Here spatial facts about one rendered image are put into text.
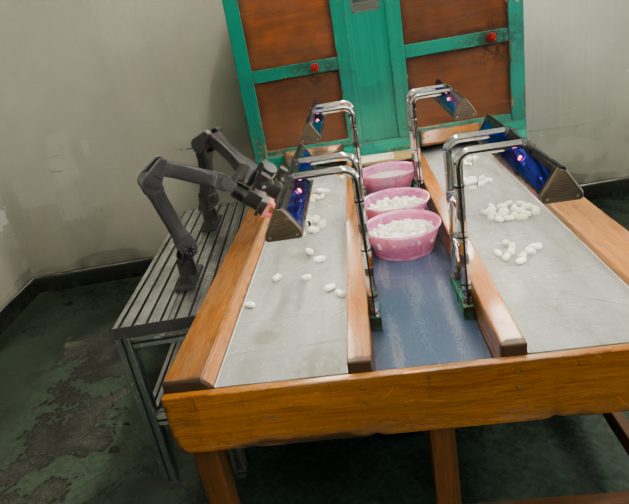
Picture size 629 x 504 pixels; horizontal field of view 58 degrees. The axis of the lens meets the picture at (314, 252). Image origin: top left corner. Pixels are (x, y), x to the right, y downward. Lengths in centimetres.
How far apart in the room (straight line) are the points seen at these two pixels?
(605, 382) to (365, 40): 199
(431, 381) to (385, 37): 194
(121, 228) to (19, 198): 68
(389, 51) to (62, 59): 205
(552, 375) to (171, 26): 305
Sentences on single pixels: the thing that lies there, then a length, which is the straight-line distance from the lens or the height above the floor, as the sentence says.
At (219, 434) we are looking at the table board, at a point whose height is 63.
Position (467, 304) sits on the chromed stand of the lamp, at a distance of 150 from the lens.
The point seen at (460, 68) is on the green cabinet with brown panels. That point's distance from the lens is 291.
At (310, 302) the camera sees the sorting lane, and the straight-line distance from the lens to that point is 156.
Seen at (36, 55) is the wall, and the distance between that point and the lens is 399.
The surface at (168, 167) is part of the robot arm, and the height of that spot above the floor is 108.
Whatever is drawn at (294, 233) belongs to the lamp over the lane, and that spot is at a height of 105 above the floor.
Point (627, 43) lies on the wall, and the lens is 423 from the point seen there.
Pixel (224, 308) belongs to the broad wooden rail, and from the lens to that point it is 158.
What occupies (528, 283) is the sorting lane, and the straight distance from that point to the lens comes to 155.
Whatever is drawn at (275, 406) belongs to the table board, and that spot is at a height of 69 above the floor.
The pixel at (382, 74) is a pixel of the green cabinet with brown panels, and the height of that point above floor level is 115.
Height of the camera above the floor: 145
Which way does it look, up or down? 22 degrees down
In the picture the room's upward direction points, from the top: 10 degrees counter-clockwise
